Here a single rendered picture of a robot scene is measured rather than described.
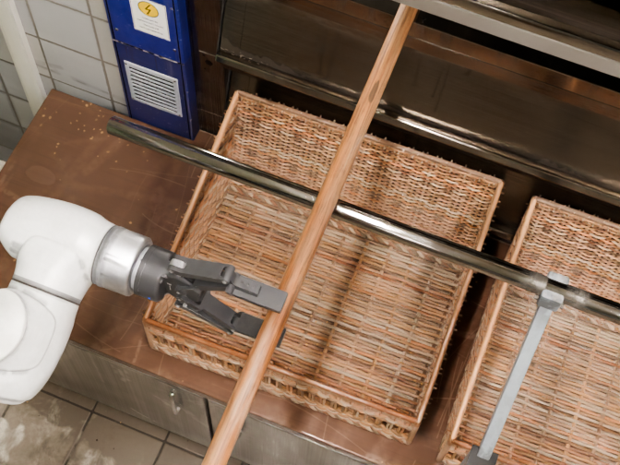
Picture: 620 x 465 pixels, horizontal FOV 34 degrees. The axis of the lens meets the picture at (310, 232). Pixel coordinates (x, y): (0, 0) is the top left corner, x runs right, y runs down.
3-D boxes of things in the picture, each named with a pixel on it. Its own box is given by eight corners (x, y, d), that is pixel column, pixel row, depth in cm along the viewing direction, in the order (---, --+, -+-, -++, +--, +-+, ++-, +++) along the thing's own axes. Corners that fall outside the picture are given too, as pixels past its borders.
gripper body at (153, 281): (151, 233, 142) (212, 256, 141) (157, 258, 150) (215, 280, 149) (127, 279, 139) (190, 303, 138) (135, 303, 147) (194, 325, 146)
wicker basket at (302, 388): (237, 154, 224) (233, 82, 199) (482, 240, 217) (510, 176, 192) (144, 350, 203) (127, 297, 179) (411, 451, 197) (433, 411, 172)
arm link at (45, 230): (129, 228, 152) (94, 310, 149) (35, 193, 153) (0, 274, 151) (111, 213, 141) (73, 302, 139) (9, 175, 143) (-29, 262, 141)
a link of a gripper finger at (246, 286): (226, 275, 137) (225, 266, 134) (261, 288, 136) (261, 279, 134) (221, 284, 136) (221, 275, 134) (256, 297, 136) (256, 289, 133)
